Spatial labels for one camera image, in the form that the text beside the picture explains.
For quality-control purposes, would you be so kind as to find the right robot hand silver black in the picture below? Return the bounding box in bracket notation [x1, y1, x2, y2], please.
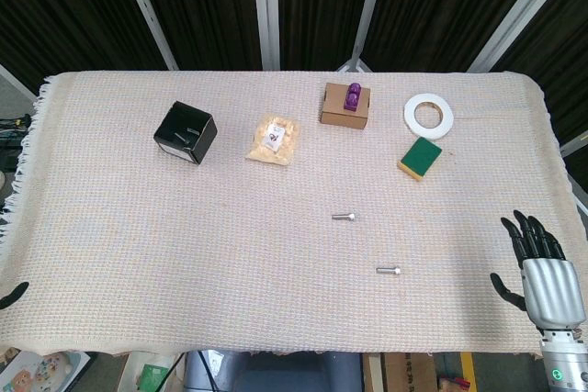
[489, 209, 581, 332]

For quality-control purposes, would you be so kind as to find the left robot hand black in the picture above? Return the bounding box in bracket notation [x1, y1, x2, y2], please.
[0, 281, 30, 311]

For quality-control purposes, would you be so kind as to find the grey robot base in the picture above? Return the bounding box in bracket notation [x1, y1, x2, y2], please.
[183, 349, 364, 392]

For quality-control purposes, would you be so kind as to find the colourful children's book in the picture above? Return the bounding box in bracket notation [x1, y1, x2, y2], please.
[0, 348, 93, 392]

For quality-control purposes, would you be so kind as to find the green packet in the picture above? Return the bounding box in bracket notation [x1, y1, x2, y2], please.
[137, 363, 169, 392]

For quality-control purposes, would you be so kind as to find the brown printed carton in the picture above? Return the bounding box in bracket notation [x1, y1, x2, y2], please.
[362, 353, 442, 392]

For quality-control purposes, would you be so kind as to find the beige woven tablecloth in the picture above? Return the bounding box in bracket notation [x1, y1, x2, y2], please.
[0, 69, 588, 361]

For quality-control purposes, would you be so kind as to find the green yellow sponge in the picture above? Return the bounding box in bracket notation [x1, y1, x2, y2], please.
[397, 136, 444, 182]

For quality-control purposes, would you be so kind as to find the white tape roll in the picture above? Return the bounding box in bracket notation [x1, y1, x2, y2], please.
[403, 93, 456, 141]

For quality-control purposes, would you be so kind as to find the black open cardboard box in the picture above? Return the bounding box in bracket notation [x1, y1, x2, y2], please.
[153, 100, 218, 166]

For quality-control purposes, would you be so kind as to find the brown cardboard box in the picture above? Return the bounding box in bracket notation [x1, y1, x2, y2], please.
[320, 82, 372, 131]

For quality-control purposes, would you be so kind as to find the purple toy block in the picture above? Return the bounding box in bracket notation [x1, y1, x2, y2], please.
[344, 83, 363, 113]

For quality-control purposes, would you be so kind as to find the clear bag of yellow snacks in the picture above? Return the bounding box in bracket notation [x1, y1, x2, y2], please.
[244, 112, 302, 167]

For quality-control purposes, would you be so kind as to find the black base cable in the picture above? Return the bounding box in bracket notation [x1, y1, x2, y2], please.
[196, 350, 218, 392]

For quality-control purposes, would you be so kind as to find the white frame post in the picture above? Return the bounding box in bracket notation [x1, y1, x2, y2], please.
[468, 0, 575, 74]
[339, 0, 390, 73]
[251, 0, 281, 71]
[114, 0, 179, 71]

